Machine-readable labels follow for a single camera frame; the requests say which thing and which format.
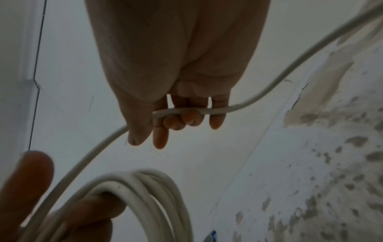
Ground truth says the person's left hand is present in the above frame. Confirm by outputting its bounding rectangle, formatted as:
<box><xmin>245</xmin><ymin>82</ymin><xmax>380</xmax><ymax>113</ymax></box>
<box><xmin>0</xmin><ymin>150</ymin><xmax>128</xmax><ymax>242</ymax></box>

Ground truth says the thin clear cable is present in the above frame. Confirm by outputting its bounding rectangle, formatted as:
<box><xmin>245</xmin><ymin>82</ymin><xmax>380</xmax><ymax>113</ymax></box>
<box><xmin>16</xmin><ymin>0</ymin><xmax>383</xmax><ymax>242</ymax></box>

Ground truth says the person's right hand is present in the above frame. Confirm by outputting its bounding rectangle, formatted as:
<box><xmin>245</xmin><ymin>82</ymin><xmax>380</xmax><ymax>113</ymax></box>
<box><xmin>85</xmin><ymin>0</ymin><xmax>272</xmax><ymax>150</ymax></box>

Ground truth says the clear blue-striped cable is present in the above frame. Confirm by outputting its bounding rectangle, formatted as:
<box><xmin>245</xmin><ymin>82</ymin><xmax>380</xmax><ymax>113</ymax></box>
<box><xmin>203</xmin><ymin>228</ymin><xmax>219</xmax><ymax>242</ymax></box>

